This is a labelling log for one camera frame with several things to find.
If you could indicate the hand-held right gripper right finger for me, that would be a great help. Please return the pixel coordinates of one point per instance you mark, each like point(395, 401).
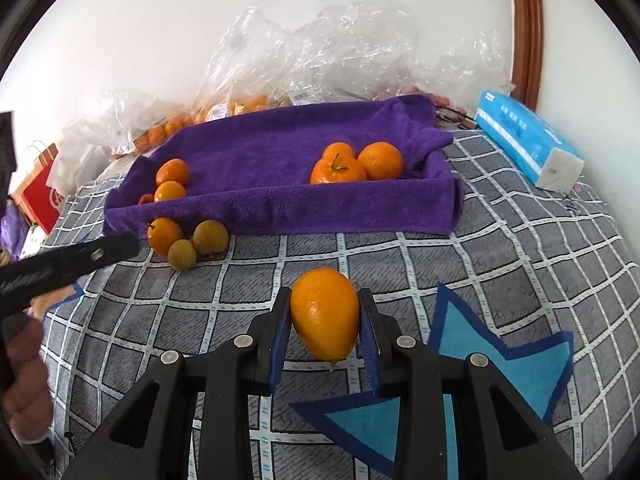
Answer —
point(370, 350)

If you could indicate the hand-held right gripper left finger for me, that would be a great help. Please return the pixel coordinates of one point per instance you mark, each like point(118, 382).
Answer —
point(280, 340)

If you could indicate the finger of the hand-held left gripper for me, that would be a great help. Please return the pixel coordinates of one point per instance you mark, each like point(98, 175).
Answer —
point(75, 262)

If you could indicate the orange kumquat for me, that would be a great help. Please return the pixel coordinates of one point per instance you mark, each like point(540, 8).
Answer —
point(164, 236)
point(170, 191)
point(172, 172)
point(325, 317)

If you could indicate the red strawberry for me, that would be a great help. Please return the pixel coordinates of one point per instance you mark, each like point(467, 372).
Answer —
point(145, 199)

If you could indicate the orange mandarin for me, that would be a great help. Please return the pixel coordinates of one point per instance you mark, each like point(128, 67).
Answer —
point(381, 160)
point(339, 149)
point(338, 172)

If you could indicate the purple towel covered tray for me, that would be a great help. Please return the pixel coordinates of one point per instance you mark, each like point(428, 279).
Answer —
point(260, 160)

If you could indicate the person's left hand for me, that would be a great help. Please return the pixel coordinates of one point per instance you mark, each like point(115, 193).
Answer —
point(30, 390)

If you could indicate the red paper bag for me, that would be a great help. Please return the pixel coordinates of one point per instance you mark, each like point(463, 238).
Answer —
point(42, 195)

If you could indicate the white plastic bag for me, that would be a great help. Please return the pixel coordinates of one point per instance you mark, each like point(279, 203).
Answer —
point(70, 170)

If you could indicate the clear plastic bag of mandarins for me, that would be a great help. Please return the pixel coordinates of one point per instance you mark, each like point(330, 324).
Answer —
point(100, 125)

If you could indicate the yellow-green kumquat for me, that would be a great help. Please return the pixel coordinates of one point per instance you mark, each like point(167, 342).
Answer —
point(210, 236)
point(182, 254)

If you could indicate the grey checked star blanket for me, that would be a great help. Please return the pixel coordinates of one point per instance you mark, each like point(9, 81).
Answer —
point(450, 260)

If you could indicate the clear plastic bag of kumquats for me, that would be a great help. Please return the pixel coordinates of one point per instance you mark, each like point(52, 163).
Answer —
point(240, 60)

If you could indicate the blue tissue pack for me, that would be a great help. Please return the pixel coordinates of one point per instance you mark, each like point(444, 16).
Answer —
point(520, 140)

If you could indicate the crumpled clear plastic bag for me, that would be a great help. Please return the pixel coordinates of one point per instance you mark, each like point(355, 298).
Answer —
point(375, 45)

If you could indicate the brown wooden frame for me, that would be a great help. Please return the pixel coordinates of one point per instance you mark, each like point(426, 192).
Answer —
point(527, 20)

